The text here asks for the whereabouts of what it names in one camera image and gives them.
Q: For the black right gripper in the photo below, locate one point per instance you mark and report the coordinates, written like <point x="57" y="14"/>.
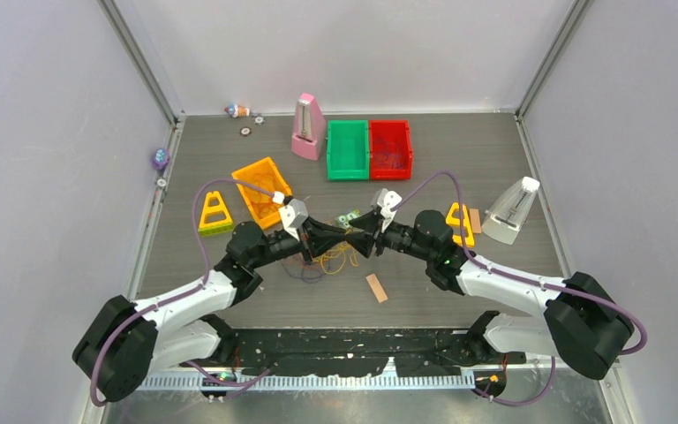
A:
<point x="363" y="242"/>

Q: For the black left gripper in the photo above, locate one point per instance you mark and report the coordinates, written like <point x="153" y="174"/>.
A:
<point x="320" y="237"/>

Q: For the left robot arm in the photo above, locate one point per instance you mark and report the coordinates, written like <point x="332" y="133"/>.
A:
<point x="130" y="338"/>

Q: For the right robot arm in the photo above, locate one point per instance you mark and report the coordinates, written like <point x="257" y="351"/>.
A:
<point x="573" y="319"/>

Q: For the green owl puzzle piece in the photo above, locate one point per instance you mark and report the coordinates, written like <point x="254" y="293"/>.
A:
<point x="345" y="219"/>

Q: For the orange plastic bin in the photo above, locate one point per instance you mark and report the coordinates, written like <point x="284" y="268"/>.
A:
<point x="264" y="179"/>

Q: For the red plastic bin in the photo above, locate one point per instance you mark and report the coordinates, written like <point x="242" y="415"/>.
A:
<point x="391" y="156"/>

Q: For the green plastic bin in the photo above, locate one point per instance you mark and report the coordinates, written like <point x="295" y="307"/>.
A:
<point x="348" y="150"/>

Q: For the pink metronome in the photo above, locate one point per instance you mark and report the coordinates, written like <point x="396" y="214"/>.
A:
<point x="309" y="128"/>

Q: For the yellow triangle block right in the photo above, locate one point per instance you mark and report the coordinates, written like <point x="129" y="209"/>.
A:
<point x="459" y="221"/>

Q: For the small tan wooden block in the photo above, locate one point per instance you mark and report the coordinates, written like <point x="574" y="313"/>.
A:
<point x="475" y="220"/>

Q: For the yellow green triangle block left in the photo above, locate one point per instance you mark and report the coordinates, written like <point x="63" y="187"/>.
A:
<point x="215" y="217"/>

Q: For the white metronome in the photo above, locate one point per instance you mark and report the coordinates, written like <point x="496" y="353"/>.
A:
<point x="505" y="219"/>

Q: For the small clown figurine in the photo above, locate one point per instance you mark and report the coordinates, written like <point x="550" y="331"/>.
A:
<point x="237" y="111"/>

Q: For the purple paw toy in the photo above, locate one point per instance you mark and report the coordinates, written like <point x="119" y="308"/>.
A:
<point x="160" y="159"/>

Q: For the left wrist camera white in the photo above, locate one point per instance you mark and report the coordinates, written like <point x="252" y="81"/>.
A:
<point x="293" y="215"/>

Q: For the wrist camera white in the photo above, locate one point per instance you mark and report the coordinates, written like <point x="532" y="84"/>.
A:
<point x="293" y="215"/>
<point x="387" y="202"/>

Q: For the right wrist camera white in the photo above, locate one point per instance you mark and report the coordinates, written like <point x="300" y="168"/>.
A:
<point x="387" y="202"/>

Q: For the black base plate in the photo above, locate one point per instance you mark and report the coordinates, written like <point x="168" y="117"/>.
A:
<point x="355" y="352"/>

